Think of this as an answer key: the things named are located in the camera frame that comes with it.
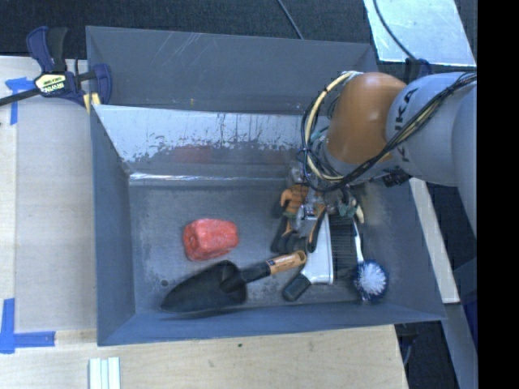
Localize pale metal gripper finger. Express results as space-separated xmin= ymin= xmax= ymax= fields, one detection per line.
xmin=297 ymin=203 xmax=319 ymax=233

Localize orange and black pliers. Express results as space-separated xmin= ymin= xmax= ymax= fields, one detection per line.
xmin=270 ymin=212 xmax=328 ymax=255

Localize white brush with black bristles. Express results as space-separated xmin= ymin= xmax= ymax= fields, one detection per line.
xmin=301 ymin=212 xmax=358 ymax=286

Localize black oblong block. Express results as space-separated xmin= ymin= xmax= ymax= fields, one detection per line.
xmin=281 ymin=273 xmax=312 ymax=303

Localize blue and white bottle brush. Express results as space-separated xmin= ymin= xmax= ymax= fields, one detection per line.
xmin=350 ymin=220 xmax=390 ymax=302

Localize red toy pepper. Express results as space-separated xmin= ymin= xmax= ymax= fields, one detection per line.
xmin=182 ymin=218 xmax=240 ymax=263

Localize grey metal bin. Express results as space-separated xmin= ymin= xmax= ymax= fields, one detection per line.
xmin=84 ymin=25 xmax=448 ymax=347

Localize pale wood board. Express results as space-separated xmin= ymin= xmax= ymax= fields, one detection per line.
xmin=14 ymin=95 xmax=101 ymax=334

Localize black trowel with wooden handle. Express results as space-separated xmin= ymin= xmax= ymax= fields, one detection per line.
xmin=160 ymin=250 xmax=308 ymax=314

